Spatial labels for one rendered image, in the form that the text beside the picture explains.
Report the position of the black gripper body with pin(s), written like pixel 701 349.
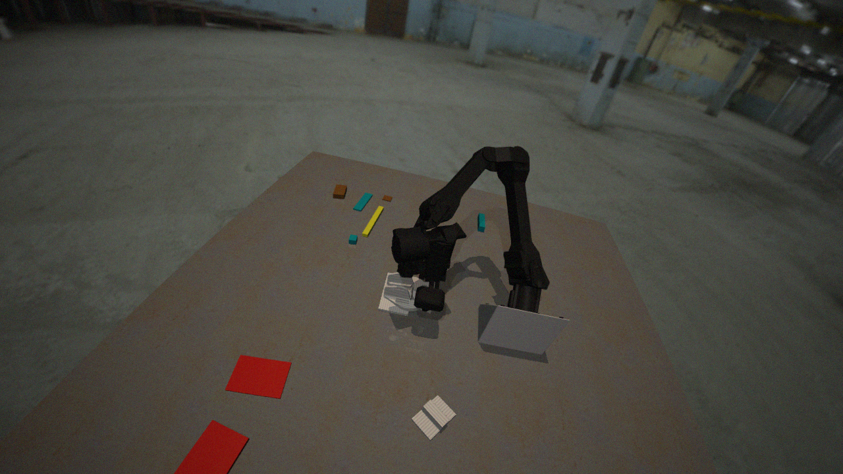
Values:
pixel 431 298

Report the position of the teal flat bar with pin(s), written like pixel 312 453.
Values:
pixel 362 203

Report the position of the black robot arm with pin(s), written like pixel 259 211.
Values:
pixel 410 246

